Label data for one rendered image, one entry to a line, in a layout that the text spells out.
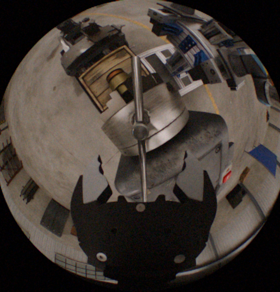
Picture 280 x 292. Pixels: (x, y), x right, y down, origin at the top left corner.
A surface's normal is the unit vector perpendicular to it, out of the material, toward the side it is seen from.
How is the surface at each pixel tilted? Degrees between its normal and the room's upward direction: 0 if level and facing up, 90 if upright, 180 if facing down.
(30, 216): 90
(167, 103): 20
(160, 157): 56
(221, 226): 90
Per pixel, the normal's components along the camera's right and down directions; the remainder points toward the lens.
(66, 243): 0.73, -0.65
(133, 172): -0.42, -0.40
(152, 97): 0.23, 0.29
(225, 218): -0.68, -0.65
